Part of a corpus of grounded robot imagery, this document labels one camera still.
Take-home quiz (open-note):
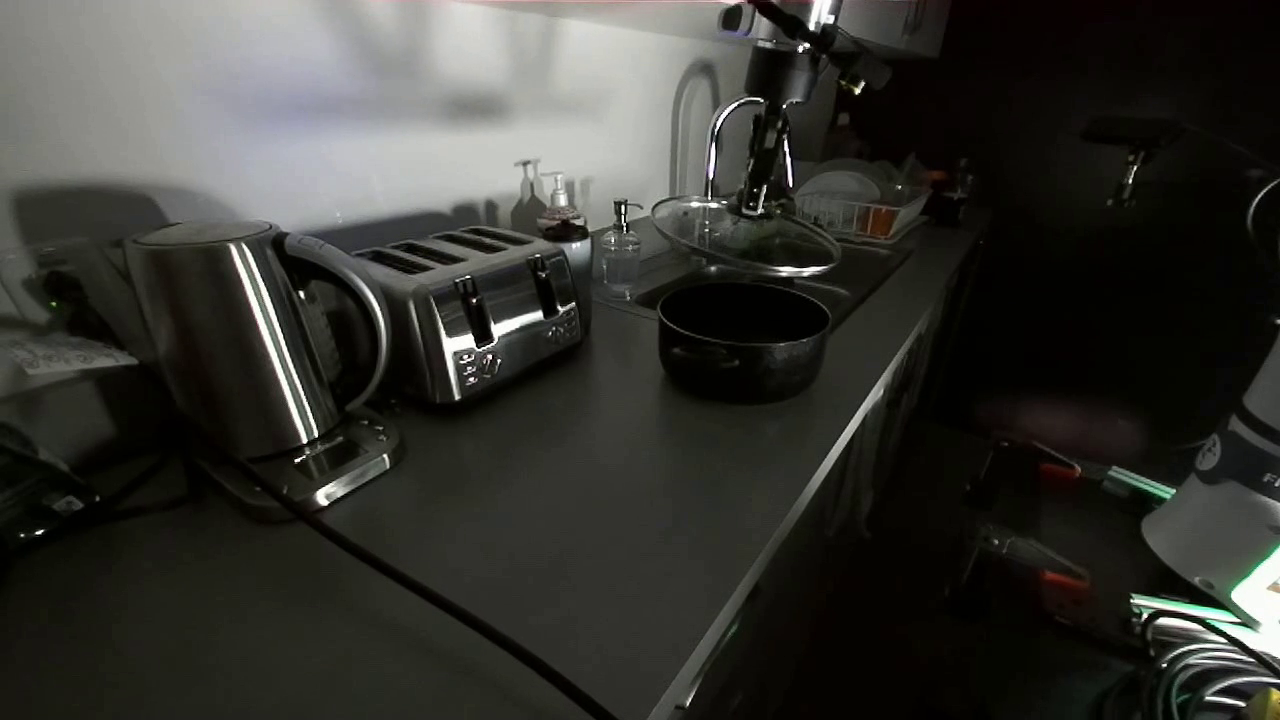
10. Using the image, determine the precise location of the kettle power base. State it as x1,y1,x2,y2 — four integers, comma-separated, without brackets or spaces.
198,409,408,519

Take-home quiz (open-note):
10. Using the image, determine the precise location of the dark metal cooking pot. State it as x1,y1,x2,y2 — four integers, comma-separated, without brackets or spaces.
652,272,837,404

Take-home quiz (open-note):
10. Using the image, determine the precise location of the clear drinking glass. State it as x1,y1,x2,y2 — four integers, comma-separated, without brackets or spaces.
545,171,594,231

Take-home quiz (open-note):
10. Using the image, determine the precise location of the arched cutting board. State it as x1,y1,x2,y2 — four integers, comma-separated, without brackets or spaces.
667,56,729,211

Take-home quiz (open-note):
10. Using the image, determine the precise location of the dark bag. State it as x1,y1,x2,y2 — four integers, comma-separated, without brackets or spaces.
0,180,186,352

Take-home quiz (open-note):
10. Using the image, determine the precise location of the bundle of cables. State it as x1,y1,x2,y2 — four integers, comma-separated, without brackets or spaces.
1124,589,1280,720

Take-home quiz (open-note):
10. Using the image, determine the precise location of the black kettle power cord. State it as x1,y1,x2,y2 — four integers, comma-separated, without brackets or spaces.
297,508,619,720

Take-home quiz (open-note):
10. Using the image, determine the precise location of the white paper sheet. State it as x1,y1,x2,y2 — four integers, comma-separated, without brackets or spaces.
0,323,143,404

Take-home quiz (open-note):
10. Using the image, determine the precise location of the small glass bottle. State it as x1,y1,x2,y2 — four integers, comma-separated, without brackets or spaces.
599,197,647,287

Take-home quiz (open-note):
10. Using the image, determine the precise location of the orange-handled bar clamp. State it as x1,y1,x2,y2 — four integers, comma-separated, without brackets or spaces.
1022,439,1181,502
975,519,1099,619

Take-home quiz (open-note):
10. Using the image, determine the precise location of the steel electric kettle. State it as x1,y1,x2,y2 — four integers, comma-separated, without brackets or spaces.
123,215,399,463

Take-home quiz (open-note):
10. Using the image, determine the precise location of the steel four-slot toaster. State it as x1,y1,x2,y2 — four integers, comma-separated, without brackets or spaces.
344,220,597,409

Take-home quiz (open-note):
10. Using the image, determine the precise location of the clear wine glass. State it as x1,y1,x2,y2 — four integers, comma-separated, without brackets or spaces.
509,157,558,241

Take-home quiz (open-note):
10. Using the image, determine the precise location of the small dark bowl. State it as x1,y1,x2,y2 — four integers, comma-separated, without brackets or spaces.
538,215,599,279

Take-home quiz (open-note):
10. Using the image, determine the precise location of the chrome arched kitchen faucet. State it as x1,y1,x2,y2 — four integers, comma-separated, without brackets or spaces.
701,91,804,225

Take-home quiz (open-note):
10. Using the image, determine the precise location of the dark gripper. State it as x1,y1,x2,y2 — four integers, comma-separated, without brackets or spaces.
742,44,822,215

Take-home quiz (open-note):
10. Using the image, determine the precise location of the dish drying rack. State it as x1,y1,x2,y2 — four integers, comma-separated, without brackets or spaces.
795,157,939,248

